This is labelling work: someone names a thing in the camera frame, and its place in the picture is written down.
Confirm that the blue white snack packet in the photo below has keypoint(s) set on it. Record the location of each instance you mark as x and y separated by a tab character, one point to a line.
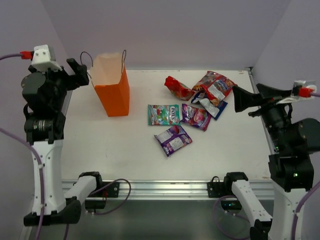
201	98

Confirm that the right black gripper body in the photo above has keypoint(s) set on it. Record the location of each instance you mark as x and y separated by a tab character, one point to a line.
276	117

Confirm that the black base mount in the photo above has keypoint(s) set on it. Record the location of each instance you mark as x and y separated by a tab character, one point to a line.
98	201
217	189

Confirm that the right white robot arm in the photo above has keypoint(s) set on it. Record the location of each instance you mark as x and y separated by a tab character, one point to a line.
290	166

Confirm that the orange paper bag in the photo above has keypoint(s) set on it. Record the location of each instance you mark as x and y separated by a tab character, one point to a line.
108	76

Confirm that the green wafer packet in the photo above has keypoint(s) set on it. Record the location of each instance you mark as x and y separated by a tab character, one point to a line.
163	115

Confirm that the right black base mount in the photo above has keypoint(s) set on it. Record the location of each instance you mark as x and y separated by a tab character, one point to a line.
217	189

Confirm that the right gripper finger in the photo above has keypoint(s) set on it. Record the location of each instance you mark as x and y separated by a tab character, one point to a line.
267	93
244	99

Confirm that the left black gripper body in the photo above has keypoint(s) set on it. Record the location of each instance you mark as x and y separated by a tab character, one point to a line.
69	80

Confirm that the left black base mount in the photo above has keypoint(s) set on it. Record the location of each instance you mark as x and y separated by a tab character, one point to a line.
98	201

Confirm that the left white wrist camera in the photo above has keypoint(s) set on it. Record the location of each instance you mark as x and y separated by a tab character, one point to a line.
42	58

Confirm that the purple Fox's candy bag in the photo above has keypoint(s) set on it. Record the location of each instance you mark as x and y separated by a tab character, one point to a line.
195	117

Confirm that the aluminium table rail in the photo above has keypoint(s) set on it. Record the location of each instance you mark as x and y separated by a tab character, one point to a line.
184	190

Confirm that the purple white snack packet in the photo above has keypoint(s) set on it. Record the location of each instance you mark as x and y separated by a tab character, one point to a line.
173	139

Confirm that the red snack packet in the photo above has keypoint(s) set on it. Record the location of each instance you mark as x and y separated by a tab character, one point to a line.
215	85

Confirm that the red chocolate bar packet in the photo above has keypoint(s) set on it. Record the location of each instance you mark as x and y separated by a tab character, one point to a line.
178	89

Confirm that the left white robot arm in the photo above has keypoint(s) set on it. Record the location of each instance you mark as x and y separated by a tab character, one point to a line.
44	129

